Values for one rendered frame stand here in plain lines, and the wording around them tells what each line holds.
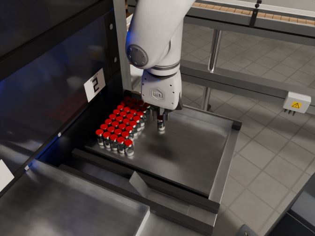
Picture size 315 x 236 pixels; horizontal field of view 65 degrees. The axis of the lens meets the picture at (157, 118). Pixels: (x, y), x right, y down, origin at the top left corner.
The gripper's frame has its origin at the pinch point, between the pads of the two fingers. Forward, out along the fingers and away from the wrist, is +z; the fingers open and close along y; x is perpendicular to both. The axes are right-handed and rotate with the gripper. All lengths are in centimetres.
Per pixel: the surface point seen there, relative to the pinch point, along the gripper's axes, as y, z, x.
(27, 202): -18.8, 5.8, -34.6
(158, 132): 0.0, 5.9, -1.9
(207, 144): 14.7, 5.9, -0.3
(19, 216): -18.0, 5.8, -37.8
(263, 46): 27, 94, 252
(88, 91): -17.7, -7.9, -7.5
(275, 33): 26, 7, 85
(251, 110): 31, 94, 130
